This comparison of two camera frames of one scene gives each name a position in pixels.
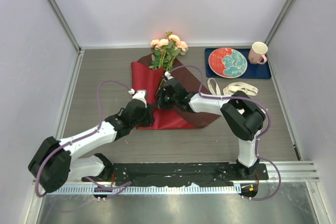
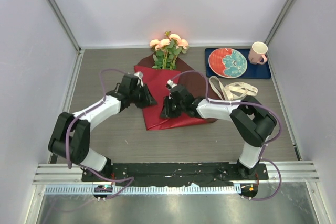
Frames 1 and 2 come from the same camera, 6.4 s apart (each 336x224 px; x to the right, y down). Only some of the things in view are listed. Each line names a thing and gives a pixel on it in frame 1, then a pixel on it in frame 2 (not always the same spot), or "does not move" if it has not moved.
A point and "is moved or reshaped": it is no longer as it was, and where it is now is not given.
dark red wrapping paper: x=146 y=80 is moved or reshaped
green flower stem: x=157 y=59 is moved or reshaped
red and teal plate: x=227 y=63 does not move
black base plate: x=182 y=173 does not move
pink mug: x=257 y=52 does not move
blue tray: x=252 y=71 does not move
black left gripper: x=149 y=118 -> x=148 y=100
